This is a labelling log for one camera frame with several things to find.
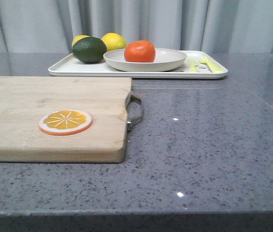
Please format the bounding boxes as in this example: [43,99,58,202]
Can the white round plate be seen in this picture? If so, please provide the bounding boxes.
[103,48,187,72]

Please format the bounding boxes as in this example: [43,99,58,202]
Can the orange mandarin fruit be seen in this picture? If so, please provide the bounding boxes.
[124,40,156,63]

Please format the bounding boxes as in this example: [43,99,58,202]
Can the white rectangular tray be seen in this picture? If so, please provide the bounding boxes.
[48,51,228,79]

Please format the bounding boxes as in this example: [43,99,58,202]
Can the orange slice toy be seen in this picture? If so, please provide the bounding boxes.
[39,109,93,136]

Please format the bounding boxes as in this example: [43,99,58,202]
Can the yellow plastic knife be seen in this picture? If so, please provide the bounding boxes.
[187,58,199,73]

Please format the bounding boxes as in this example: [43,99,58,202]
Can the yellow lemon right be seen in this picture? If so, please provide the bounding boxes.
[101,32,127,52]

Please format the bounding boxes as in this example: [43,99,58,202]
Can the yellow lemon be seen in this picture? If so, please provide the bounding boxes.
[72,35,89,47]
[101,32,127,52]

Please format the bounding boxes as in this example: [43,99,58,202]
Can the green lime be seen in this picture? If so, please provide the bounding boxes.
[72,37,107,63]

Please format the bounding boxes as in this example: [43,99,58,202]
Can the yellow plastic fork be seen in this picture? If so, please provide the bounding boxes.
[199,56,223,73]

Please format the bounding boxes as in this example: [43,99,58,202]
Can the yellow lemon left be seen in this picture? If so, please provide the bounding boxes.
[72,35,89,47]

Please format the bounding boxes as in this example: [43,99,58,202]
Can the wooden cutting board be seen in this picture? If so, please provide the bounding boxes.
[0,76,132,163]

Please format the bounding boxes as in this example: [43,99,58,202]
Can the grey curtain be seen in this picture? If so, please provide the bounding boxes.
[0,0,273,53]

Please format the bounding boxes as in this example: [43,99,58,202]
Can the metal cutting board handle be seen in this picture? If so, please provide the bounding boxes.
[125,94,144,132]

